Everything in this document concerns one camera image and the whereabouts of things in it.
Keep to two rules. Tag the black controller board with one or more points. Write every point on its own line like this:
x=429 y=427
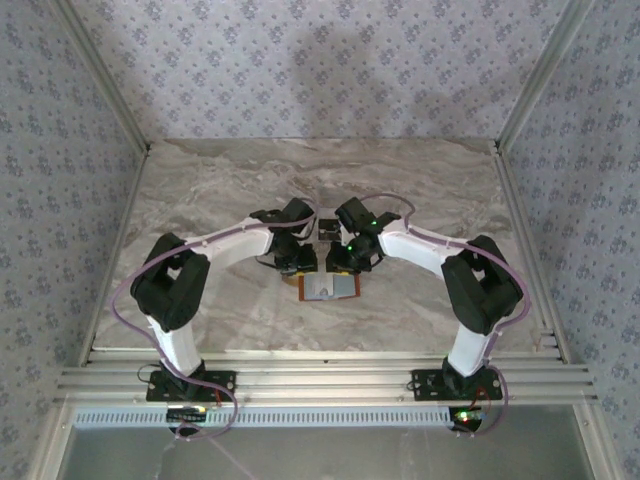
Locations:
x=187 y=415
x=467 y=416

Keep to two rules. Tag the grey metal panel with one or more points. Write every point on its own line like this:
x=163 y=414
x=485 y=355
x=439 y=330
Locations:
x=350 y=455

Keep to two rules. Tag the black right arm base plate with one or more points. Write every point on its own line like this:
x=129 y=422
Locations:
x=430 y=392

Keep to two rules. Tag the aluminium lower post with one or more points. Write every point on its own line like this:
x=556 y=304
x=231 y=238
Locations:
x=595 y=445
x=52 y=445

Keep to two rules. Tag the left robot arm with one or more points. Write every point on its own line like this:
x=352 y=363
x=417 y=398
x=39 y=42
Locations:
x=170 y=290

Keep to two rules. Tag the aluminium corner post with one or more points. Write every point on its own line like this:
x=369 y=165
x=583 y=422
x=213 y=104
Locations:
x=545 y=75
x=100 y=75

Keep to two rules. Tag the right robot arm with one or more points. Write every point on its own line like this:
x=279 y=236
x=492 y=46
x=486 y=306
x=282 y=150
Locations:
x=480 y=290

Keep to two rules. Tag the aluminium side rail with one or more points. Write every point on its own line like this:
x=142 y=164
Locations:
x=532 y=250
x=115 y=255

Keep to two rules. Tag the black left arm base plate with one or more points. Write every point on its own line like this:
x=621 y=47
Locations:
x=155 y=392

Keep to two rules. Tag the aluminium front rail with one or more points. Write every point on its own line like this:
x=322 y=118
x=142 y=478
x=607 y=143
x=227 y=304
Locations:
x=325 y=357
x=325 y=376
x=325 y=395

